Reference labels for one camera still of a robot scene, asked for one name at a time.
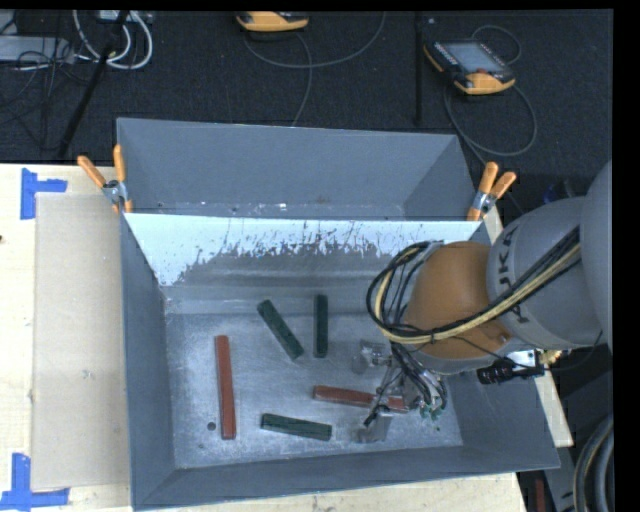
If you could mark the dark green flat block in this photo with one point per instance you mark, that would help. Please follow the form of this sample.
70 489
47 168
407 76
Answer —
320 325
280 330
296 427

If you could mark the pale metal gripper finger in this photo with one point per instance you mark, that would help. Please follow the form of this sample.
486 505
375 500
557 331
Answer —
379 426
369 354

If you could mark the pale flat board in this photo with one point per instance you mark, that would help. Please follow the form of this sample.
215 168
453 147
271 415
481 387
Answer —
80 340

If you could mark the grey metal bin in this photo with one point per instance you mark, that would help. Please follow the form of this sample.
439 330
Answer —
280 380

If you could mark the red-brown flat block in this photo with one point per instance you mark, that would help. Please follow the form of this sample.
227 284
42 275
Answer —
225 387
345 395

